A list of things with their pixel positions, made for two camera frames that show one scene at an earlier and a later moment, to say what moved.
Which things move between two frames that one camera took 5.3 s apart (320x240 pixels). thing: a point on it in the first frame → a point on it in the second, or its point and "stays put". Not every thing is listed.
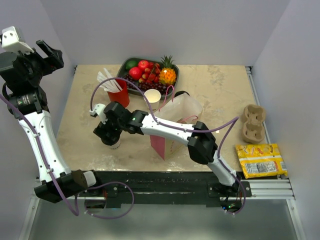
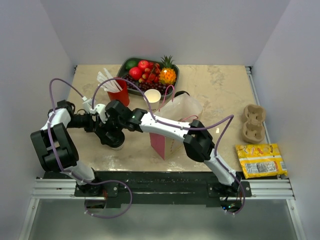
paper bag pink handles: (178, 106) stays put
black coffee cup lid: (180, 92) stays put
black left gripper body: (45, 65) → (89, 125)
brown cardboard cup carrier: (253, 130) stays put
